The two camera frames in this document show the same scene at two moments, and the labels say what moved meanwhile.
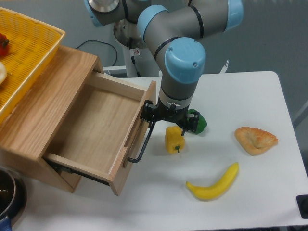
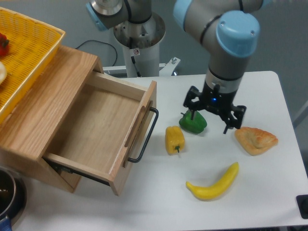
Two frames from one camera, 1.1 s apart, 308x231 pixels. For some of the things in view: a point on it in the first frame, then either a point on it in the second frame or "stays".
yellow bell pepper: x=174 y=141 stays
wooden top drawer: x=102 y=133 stays
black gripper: x=178 y=116 -> x=222 y=102
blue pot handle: x=6 y=224 stays
